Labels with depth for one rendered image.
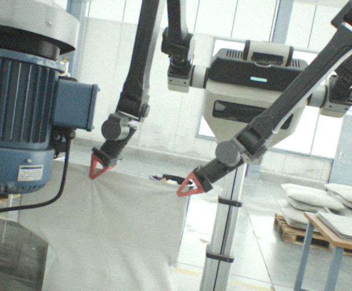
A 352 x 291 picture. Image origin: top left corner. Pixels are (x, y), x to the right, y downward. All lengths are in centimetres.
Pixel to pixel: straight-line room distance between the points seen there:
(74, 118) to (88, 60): 913
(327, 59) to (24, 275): 135
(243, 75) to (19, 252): 114
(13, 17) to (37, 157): 24
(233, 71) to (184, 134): 772
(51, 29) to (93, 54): 912
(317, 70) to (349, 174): 877
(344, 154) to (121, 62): 643
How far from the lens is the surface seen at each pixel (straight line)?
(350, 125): 948
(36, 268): 153
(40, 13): 61
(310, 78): 84
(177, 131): 896
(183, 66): 123
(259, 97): 125
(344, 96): 131
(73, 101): 63
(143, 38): 86
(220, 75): 128
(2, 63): 62
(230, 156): 80
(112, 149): 93
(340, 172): 949
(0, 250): 158
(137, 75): 88
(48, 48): 64
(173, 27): 108
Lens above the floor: 127
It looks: 5 degrees down
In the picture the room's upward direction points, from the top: 10 degrees clockwise
